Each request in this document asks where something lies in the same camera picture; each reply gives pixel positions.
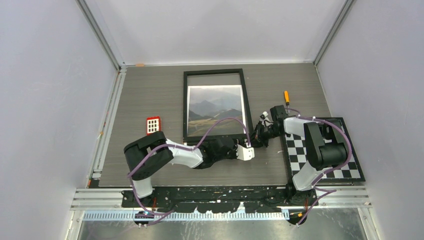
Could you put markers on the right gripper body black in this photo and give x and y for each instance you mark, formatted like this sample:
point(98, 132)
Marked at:
point(269, 132)

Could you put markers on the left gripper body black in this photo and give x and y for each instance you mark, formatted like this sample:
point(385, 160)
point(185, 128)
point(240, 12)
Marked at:
point(231, 153)

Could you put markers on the black white checkerboard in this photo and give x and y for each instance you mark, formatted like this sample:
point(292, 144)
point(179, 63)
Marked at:
point(323, 148)

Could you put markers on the orange handled screwdriver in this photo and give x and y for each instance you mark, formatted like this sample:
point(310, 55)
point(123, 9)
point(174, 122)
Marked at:
point(287, 100)

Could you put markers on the landscape photo print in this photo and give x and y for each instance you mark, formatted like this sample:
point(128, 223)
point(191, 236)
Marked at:
point(207, 104)

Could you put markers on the black picture frame with photo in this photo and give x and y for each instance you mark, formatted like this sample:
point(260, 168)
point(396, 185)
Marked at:
point(233, 76)

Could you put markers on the brown fibreboard backing board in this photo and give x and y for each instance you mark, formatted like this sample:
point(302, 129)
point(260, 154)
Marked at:
point(192, 143)

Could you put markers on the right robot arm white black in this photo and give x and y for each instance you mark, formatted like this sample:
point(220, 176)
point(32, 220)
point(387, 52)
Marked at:
point(307, 178)

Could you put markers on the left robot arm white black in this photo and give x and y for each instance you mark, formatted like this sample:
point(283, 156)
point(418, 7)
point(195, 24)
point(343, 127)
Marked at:
point(150, 153)

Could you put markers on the red screw box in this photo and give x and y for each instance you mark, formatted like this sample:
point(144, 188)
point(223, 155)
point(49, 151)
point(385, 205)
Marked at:
point(153, 124)

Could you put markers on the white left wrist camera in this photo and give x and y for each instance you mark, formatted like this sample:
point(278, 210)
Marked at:
point(245, 153)

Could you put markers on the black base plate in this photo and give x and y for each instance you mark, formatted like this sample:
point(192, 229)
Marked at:
point(221, 199)

